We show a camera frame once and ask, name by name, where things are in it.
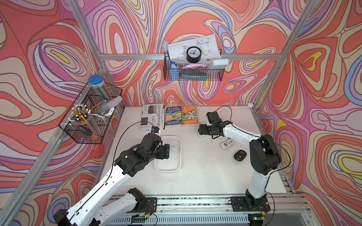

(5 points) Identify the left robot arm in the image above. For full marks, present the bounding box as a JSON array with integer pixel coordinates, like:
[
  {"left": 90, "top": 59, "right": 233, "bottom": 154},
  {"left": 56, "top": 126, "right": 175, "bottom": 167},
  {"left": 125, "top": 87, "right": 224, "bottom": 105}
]
[{"left": 54, "top": 133, "right": 170, "bottom": 226}]

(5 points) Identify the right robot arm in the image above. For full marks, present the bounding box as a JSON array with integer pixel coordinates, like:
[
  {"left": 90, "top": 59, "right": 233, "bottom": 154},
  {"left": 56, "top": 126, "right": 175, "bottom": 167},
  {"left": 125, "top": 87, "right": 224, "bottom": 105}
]
[{"left": 198, "top": 111, "right": 281, "bottom": 211}]

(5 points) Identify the white storage tray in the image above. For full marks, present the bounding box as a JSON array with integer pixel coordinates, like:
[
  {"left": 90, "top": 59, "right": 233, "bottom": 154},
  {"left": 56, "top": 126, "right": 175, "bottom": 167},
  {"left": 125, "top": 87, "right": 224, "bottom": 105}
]
[{"left": 154, "top": 135, "right": 182, "bottom": 173}]

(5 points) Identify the black mouse front right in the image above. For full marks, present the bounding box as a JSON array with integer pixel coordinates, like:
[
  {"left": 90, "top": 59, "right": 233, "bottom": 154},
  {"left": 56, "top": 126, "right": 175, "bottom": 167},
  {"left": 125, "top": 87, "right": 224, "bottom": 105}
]
[{"left": 234, "top": 150, "right": 247, "bottom": 162}]

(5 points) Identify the white box in basket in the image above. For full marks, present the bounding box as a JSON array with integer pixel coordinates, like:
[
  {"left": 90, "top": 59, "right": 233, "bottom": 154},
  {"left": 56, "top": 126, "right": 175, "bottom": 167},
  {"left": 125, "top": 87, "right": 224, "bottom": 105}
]
[{"left": 208, "top": 59, "right": 229, "bottom": 70}]

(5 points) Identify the orange treehouse book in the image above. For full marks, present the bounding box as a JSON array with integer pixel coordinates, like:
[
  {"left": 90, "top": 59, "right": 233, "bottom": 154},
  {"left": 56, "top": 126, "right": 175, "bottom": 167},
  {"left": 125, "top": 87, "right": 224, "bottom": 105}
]
[{"left": 182, "top": 105, "right": 199, "bottom": 127}]

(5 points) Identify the blue treehouse book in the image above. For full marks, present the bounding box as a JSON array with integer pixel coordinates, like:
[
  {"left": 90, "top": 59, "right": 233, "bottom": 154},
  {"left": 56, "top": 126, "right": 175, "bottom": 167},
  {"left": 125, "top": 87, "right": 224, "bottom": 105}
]
[{"left": 165, "top": 106, "right": 182, "bottom": 127}]

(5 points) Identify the folded newspaper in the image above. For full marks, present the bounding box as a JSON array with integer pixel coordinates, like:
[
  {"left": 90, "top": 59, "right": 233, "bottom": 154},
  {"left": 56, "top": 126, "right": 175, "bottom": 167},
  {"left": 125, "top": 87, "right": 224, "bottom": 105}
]
[{"left": 140, "top": 104, "right": 165, "bottom": 131}]

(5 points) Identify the pink notepad in basket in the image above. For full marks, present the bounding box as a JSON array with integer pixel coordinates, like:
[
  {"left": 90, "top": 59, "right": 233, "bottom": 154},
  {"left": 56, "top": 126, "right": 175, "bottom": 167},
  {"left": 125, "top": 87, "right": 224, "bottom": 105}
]
[{"left": 182, "top": 64, "right": 209, "bottom": 69}]

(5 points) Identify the black round clock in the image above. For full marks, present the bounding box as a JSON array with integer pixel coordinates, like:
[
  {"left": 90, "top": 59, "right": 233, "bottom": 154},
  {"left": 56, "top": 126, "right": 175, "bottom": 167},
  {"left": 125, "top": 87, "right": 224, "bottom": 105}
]
[{"left": 186, "top": 46, "right": 202, "bottom": 64}]

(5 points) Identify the white paper sheet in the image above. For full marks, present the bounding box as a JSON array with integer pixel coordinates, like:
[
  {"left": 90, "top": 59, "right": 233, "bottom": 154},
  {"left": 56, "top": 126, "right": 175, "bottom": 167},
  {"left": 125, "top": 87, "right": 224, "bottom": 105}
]
[{"left": 168, "top": 34, "right": 221, "bottom": 64}]

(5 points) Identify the clear cup of pens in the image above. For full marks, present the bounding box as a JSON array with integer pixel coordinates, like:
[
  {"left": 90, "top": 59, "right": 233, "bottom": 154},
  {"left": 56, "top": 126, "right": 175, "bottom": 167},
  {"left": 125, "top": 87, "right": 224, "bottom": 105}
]
[{"left": 69, "top": 104, "right": 101, "bottom": 136}]

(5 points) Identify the blue lid pencil jar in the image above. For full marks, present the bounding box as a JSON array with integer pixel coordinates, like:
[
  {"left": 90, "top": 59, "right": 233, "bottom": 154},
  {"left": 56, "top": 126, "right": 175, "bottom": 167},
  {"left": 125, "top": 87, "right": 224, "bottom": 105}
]
[{"left": 88, "top": 75, "right": 112, "bottom": 101}]

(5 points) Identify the black wire wall basket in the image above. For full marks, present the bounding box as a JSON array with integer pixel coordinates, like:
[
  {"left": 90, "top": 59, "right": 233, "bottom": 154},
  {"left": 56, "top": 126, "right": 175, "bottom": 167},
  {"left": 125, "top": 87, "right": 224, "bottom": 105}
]
[{"left": 163, "top": 52, "right": 225, "bottom": 82}]

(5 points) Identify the black wire side basket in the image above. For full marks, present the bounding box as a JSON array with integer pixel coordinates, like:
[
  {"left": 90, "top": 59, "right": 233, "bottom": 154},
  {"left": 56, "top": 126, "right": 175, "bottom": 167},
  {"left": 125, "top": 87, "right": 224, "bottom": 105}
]
[{"left": 58, "top": 84, "right": 116, "bottom": 144}]

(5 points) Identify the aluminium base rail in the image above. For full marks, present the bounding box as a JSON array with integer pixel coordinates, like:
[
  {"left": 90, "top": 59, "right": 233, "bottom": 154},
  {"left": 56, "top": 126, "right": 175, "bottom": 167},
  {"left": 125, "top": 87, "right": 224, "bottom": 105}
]
[{"left": 76, "top": 193, "right": 314, "bottom": 226}]

